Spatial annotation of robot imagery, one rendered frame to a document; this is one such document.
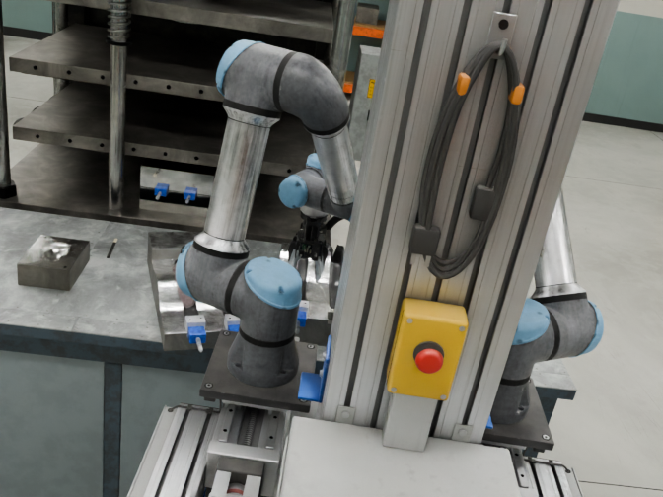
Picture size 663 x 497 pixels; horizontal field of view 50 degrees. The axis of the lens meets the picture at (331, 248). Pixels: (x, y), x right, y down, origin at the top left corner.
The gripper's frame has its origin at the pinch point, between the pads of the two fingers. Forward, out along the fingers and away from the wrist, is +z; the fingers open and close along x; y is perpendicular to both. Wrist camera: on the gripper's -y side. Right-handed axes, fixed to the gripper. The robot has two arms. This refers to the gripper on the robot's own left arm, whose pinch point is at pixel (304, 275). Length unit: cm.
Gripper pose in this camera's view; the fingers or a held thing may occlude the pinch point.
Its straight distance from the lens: 195.0
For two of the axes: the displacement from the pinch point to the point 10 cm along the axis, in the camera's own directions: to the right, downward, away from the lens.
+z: -1.5, 8.9, 4.4
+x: 9.9, 1.3, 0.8
